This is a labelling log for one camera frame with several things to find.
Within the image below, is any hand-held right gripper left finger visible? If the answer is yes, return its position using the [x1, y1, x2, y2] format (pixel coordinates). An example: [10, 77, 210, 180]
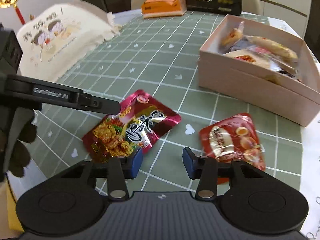
[60, 147, 143, 200]

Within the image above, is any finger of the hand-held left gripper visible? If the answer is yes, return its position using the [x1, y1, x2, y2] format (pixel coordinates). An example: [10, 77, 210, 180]
[77, 90, 122, 116]

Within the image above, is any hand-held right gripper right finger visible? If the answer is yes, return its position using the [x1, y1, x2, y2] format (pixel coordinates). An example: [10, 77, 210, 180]
[182, 147, 267, 199]

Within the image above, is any dark red foil snack packet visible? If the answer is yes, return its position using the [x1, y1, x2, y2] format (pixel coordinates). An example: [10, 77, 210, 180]
[82, 89, 182, 164]

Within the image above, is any red egg snack packet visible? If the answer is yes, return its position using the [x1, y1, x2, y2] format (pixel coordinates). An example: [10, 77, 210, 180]
[199, 113, 266, 172]

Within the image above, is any pink cardboard gift box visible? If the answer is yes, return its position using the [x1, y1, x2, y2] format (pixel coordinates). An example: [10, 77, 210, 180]
[197, 14, 320, 127]

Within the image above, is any red and white snack packet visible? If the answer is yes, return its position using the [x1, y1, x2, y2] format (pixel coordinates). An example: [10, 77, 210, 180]
[223, 49, 272, 69]

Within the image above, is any clear packet with barcode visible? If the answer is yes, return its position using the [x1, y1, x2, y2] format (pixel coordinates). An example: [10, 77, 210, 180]
[230, 37, 263, 55]

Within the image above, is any brown pastry packet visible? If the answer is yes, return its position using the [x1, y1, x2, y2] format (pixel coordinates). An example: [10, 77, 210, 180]
[221, 21, 245, 54]

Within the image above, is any yellow panda snack bag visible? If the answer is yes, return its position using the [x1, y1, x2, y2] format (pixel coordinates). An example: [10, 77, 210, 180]
[247, 36, 299, 61]

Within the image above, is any person's left hand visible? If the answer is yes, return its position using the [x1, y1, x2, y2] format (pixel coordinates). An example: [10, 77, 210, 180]
[9, 116, 38, 178]

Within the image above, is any cream cartoon print tote bag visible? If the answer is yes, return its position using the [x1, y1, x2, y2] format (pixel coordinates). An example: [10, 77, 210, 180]
[17, 1, 123, 81]

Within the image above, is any green checked tablecloth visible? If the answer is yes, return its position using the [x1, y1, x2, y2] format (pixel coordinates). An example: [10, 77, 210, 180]
[7, 7, 320, 240]

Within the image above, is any orange tissue box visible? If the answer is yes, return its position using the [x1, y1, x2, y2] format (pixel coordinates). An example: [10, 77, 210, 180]
[141, 0, 188, 19]

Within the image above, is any white paper sheet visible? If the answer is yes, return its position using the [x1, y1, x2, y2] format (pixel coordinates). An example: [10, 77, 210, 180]
[267, 17, 301, 34]

